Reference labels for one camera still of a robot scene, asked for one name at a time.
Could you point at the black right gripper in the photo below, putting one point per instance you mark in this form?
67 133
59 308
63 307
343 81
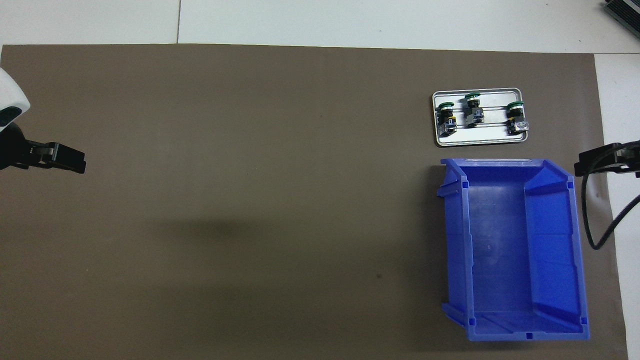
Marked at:
631 156

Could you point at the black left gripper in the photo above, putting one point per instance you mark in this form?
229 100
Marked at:
10 147

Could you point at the green push button switch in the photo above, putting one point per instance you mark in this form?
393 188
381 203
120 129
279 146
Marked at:
446 122
515 117
474 114

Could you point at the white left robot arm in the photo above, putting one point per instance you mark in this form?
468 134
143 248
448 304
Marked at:
10 95

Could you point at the silver metal tray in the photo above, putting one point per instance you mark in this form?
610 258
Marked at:
492 137

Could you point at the blue plastic storage bin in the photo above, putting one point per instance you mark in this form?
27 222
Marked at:
500 260

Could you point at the grey ribbed device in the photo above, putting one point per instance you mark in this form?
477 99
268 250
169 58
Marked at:
625 12

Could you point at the brown paper table mat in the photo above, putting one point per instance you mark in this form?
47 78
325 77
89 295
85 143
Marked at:
250 175

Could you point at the thin metal tray rail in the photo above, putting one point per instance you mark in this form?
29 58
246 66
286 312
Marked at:
495 124
495 107

